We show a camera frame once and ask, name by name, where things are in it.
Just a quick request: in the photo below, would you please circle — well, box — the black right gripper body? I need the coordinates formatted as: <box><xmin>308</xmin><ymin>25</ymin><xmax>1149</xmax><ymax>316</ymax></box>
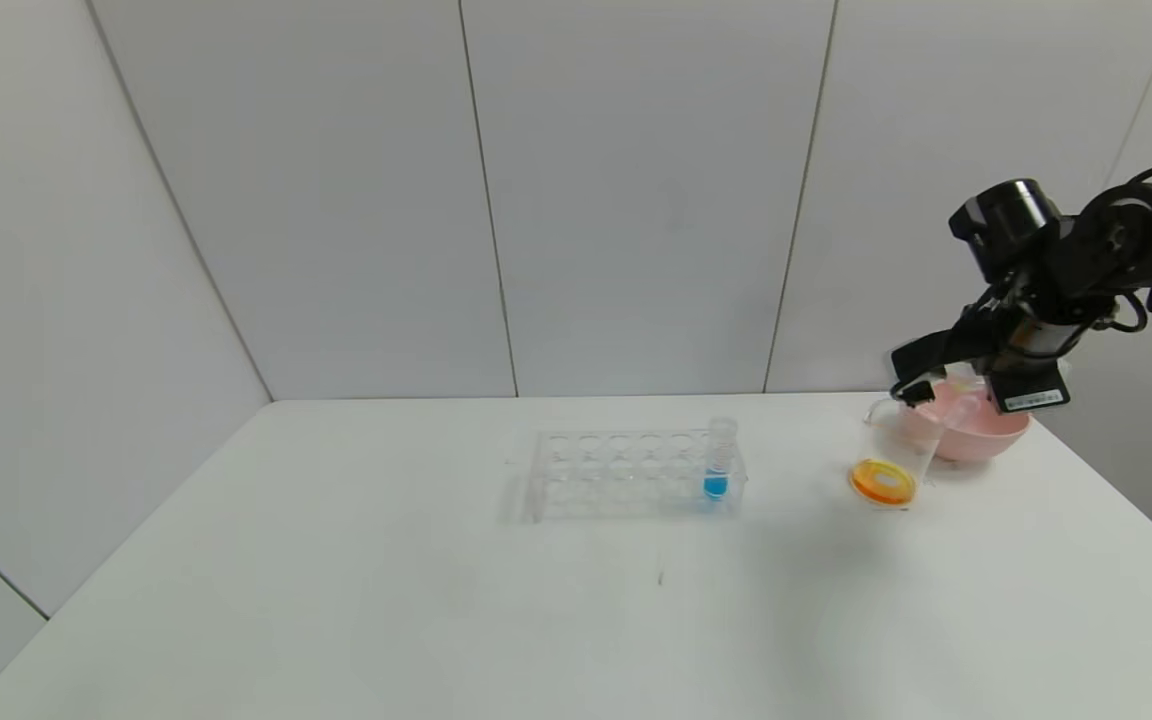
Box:
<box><xmin>986</xmin><ymin>309</ymin><xmax>1087</xmax><ymax>413</ymax></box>

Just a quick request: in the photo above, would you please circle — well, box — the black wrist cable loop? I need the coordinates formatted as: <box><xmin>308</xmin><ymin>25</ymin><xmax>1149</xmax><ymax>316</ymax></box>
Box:
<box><xmin>1094</xmin><ymin>282</ymin><xmax>1152</xmax><ymax>334</ymax></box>

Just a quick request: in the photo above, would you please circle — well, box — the blue pigment test tube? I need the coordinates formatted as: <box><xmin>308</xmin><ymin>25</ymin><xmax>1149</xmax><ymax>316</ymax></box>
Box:
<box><xmin>704</xmin><ymin>417</ymin><xmax>738</xmax><ymax>501</ymax></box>

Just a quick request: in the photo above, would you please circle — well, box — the clear plastic measuring beaker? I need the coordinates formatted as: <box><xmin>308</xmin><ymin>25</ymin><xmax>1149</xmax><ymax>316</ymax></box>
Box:
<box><xmin>848</xmin><ymin>398</ymin><xmax>943</xmax><ymax>509</ymax></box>

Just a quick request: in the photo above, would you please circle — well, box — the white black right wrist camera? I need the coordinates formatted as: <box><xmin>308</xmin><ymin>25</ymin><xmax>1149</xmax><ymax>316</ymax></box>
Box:
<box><xmin>889</xmin><ymin>328</ymin><xmax>985</xmax><ymax>377</ymax></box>

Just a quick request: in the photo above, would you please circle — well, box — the pink plastic bowl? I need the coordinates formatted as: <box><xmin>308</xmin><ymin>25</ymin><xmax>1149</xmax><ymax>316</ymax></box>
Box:
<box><xmin>898</xmin><ymin>372</ymin><xmax>1030</xmax><ymax>465</ymax></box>

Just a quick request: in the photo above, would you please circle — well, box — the clear plastic test tube rack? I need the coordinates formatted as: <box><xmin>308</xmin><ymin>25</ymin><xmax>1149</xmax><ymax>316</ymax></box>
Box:
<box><xmin>524</xmin><ymin>428</ymin><xmax>747</xmax><ymax>523</ymax></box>

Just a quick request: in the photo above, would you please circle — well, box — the yellow pigment test tube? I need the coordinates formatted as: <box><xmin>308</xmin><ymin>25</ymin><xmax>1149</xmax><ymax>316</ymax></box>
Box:
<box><xmin>920</xmin><ymin>372</ymin><xmax>987</xmax><ymax>433</ymax></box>

